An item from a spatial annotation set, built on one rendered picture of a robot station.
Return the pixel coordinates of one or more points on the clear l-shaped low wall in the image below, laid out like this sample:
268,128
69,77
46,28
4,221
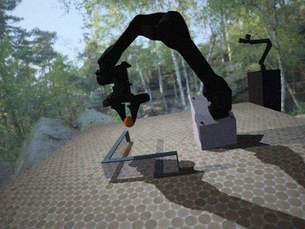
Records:
138,167

